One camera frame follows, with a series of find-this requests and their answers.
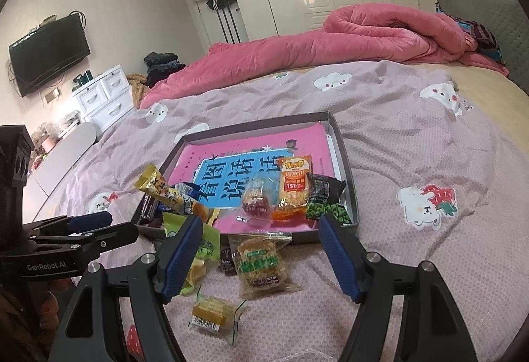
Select orange snack packet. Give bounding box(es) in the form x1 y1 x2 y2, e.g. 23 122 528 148
270 154 312 224

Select green snack packet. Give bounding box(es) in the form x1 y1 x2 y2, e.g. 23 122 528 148
162 203 222 297

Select pile of dark clothes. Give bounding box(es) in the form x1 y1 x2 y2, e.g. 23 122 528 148
143 52 186 88

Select dark purple snack packet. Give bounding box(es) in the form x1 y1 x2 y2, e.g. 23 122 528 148
140 197 166 228

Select pink and blue book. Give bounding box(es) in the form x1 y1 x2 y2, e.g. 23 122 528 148
171 121 337 236

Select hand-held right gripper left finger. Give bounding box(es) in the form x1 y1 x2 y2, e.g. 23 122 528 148
49 214 204 362

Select grey quilted headboard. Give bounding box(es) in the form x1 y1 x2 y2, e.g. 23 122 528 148
435 0 529 92

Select white oval table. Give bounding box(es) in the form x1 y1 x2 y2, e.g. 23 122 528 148
22 123 98 222

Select white drawer cabinet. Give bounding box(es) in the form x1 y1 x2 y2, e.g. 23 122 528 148
72 65 135 135

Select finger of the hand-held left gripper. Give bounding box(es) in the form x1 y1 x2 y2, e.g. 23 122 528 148
29 222 139 259
25 211 113 241

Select clear red snack packet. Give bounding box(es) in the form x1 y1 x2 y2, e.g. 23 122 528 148
237 176 273 227

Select black snack packet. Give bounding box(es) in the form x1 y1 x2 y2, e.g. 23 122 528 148
305 174 347 223

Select pink quilt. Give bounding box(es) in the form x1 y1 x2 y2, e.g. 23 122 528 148
138 3 510 110

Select small yellow cake packet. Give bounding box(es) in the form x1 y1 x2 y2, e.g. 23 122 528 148
189 293 249 346

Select gold snack packet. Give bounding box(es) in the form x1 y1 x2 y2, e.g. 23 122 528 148
133 164 184 214

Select clear green-label pastry packet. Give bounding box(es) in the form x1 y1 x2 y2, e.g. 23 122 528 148
228 233 304 299

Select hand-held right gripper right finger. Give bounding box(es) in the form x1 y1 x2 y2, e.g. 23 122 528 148
318 212 482 362

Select grey cardboard box tray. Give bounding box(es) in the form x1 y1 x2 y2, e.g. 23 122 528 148
131 111 360 245

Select small dark brown snack packet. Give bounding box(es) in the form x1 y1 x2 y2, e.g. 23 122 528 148
218 246 239 277

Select blue snack packet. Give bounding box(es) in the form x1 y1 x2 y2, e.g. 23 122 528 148
171 181 203 215

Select brown knitted blanket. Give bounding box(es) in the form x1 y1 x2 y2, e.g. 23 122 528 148
126 73 149 108

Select person's left hand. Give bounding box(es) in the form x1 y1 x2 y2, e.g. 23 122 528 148
38 278 83 328

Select pile of striped clothes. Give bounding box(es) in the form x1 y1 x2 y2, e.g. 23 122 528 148
450 15 506 65

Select pile of cosmetics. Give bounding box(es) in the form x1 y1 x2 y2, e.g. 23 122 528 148
25 112 81 173

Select printed pink bed sheet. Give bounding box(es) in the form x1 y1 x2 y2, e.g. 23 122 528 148
22 60 529 362

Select black flat television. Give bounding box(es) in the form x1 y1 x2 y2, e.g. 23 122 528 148
8 15 92 97

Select dark green bottles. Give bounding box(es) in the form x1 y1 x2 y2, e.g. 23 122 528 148
73 70 95 92

